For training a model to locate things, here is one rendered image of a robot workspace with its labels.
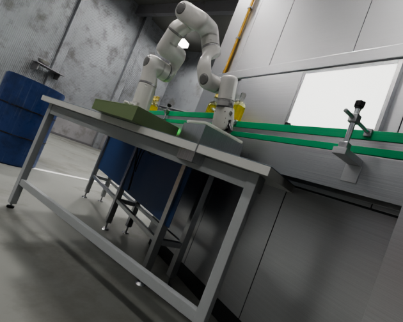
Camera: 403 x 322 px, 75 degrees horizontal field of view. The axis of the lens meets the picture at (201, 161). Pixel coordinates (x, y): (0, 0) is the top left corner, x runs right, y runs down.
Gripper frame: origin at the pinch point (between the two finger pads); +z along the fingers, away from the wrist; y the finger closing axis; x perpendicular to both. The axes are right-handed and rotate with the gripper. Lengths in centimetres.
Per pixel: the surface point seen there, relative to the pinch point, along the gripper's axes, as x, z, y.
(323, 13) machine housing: -55, -76, -1
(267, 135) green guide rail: -15.7, -5.9, -13.4
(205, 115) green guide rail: -8.3, -11.7, 25.7
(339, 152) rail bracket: -1, -3, -54
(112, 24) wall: -238, -404, 1156
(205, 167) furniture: 12.9, 10.4, -10.6
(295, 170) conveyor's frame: -10.2, 5.5, -34.0
